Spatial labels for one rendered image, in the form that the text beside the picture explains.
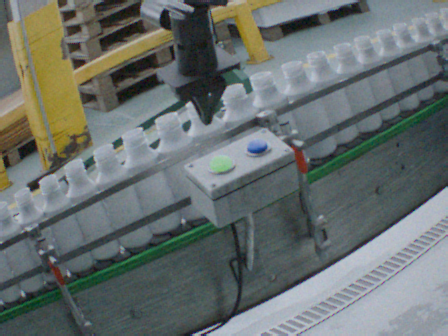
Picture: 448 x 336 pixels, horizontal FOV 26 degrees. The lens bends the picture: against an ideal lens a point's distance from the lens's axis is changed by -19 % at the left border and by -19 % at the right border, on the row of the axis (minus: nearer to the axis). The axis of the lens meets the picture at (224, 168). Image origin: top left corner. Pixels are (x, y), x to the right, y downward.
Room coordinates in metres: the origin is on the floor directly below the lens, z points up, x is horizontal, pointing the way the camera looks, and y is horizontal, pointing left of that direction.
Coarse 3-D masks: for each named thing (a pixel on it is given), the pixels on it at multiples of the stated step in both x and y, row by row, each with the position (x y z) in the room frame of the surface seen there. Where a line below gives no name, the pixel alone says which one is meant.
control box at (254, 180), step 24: (240, 144) 1.67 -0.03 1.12; (192, 168) 1.64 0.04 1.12; (240, 168) 1.61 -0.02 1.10; (264, 168) 1.61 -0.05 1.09; (288, 168) 1.63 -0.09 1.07; (192, 192) 1.65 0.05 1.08; (216, 192) 1.58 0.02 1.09; (240, 192) 1.60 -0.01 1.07; (264, 192) 1.62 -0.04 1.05; (288, 192) 1.64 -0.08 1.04; (216, 216) 1.59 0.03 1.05; (240, 216) 1.61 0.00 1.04; (240, 264) 1.67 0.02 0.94; (240, 288) 1.68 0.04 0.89
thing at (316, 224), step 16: (432, 48) 1.95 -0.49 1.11; (224, 112) 1.93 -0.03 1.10; (272, 112) 1.79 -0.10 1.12; (272, 128) 1.79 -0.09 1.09; (288, 128) 1.73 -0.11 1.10; (288, 144) 1.73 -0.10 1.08; (304, 144) 1.70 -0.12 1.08; (304, 160) 1.72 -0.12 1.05; (304, 176) 1.73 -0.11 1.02; (304, 192) 1.73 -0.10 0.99; (304, 208) 1.79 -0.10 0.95; (32, 224) 1.64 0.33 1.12; (320, 224) 1.73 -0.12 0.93; (32, 240) 1.62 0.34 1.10; (320, 240) 1.73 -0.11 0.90; (48, 256) 1.57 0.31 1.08; (320, 256) 1.74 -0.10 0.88; (48, 272) 1.62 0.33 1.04; (64, 288) 1.57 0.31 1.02; (80, 320) 1.57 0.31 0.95
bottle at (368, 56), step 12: (360, 36) 1.96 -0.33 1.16; (360, 48) 1.93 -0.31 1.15; (372, 48) 1.93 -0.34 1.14; (360, 60) 1.93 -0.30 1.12; (372, 60) 1.91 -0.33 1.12; (384, 72) 1.92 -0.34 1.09; (372, 84) 1.91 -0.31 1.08; (384, 84) 1.91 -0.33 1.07; (384, 96) 1.91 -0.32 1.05; (396, 108) 1.92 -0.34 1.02; (384, 120) 1.92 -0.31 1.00
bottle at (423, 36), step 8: (416, 24) 1.98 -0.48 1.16; (424, 24) 1.98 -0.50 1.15; (416, 32) 1.99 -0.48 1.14; (424, 32) 1.98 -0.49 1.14; (416, 40) 1.99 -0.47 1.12; (424, 40) 1.97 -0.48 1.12; (432, 40) 1.97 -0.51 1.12; (424, 56) 1.98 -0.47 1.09; (432, 56) 1.97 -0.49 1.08; (432, 64) 1.97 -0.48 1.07; (432, 72) 1.97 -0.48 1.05; (440, 80) 1.97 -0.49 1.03; (440, 88) 1.97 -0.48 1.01
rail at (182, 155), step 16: (384, 64) 1.90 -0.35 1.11; (352, 80) 1.87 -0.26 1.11; (432, 80) 1.95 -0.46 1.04; (304, 96) 1.83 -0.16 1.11; (320, 96) 1.84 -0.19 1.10; (400, 96) 1.91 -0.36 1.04; (368, 112) 1.87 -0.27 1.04; (240, 128) 1.79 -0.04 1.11; (336, 128) 1.85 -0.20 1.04; (208, 144) 1.77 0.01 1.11; (176, 160) 1.75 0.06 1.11; (144, 176) 1.73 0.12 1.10; (112, 192) 1.70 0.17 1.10; (80, 208) 1.68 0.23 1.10; (176, 208) 1.74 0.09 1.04; (48, 224) 1.65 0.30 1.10; (128, 224) 1.71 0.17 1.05; (144, 224) 1.72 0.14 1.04; (16, 240) 1.63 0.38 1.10; (96, 240) 1.68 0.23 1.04; (112, 240) 1.69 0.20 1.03; (64, 256) 1.66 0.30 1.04; (32, 272) 1.63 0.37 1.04; (0, 288) 1.60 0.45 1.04
